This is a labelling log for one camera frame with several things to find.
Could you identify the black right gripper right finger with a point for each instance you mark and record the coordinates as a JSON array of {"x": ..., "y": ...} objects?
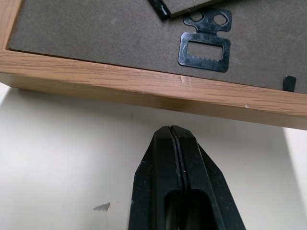
[{"x": 204, "y": 172}]

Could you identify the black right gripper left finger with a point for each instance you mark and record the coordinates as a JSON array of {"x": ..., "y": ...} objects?
[{"x": 153, "y": 167}]

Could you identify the wooden picture frame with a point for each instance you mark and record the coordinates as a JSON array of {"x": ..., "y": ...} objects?
[{"x": 96, "y": 74}]

